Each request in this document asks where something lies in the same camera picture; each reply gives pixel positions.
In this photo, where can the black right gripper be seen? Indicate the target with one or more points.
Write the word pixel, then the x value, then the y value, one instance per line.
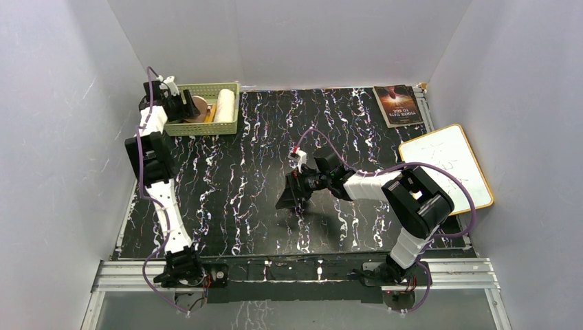
pixel 294 188

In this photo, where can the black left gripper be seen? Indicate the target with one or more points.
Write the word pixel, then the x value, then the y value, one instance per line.
pixel 179 98

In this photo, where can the orange patterned towel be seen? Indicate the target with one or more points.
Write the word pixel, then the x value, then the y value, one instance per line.
pixel 206 111

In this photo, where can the white towel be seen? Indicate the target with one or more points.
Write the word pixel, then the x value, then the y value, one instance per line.
pixel 225 106

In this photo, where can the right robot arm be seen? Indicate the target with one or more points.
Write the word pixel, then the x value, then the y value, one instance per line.
pixel 419 203

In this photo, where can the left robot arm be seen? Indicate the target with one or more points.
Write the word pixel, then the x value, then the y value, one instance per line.
pixel 151 158

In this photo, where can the light green plastic basket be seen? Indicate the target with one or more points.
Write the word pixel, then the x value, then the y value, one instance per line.
pixel 209 91

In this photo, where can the dark book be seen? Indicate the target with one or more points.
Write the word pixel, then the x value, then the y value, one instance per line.
pixel 398 105

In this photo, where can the wood framed whiteboard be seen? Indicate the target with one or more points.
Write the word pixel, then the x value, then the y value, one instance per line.
pixel 448 148

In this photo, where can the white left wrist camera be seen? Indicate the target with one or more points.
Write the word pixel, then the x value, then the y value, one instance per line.
pixel 168 84

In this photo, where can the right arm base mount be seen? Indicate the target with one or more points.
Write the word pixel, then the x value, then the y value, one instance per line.
pixel 388 273

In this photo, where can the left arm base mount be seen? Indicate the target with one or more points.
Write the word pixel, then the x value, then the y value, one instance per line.
pixel 186 269

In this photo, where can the aluminium rail frame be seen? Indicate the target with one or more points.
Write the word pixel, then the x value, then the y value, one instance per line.
pixel 428 274

